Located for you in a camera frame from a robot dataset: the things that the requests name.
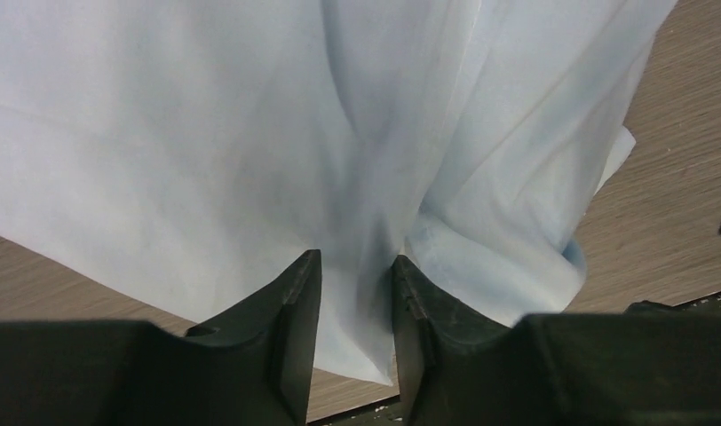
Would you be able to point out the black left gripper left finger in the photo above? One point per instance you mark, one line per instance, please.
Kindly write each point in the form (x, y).
(251, 364)

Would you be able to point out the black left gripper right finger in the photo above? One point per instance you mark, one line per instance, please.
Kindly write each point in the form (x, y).
(458, 367)

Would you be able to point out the light blue green pillowcase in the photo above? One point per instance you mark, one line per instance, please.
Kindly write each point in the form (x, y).
(185, 152)

